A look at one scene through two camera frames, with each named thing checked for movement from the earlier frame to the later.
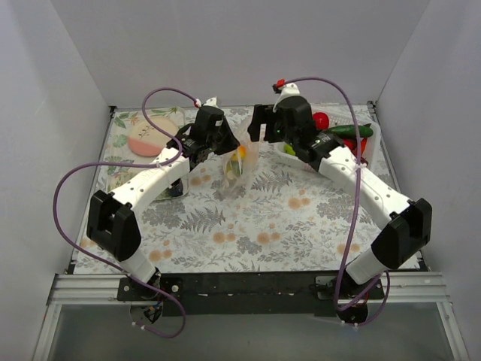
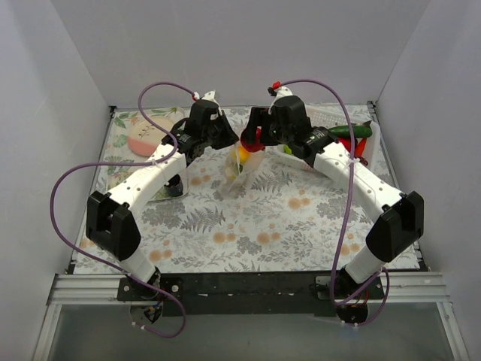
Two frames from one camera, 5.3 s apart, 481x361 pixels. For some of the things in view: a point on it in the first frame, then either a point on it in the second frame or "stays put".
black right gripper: x=269 y=122 stays put
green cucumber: x=349 y=131 stays put
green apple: x=288 y=150 stays put
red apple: x=321 y=119 to x=254 y=147
